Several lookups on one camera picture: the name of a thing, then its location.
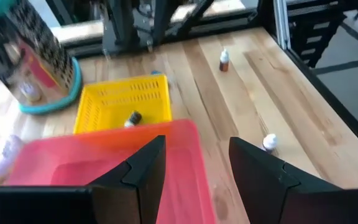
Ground pink plastic bin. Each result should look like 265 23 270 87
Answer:
4 119 217 224

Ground black dropper bottle white cap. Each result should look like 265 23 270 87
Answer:
124 111 143 128

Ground black drawer cabinet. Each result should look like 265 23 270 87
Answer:
287 0 348 68

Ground brown dropper bottle white cap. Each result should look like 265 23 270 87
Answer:
262 133 278 154
219 48 231 73

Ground metal grater teal handle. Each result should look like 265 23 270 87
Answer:
0 0 83 115

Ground yellow plastic basket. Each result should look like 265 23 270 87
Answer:
73 73 173 135

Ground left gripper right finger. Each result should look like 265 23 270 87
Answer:
229 137 358 224

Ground silver edge bracket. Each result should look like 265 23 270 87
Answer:
273 0 292 50

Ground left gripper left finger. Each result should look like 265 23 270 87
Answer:
0 135 167 224

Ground black aluminium table frame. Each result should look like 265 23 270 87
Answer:
45 0 358 159

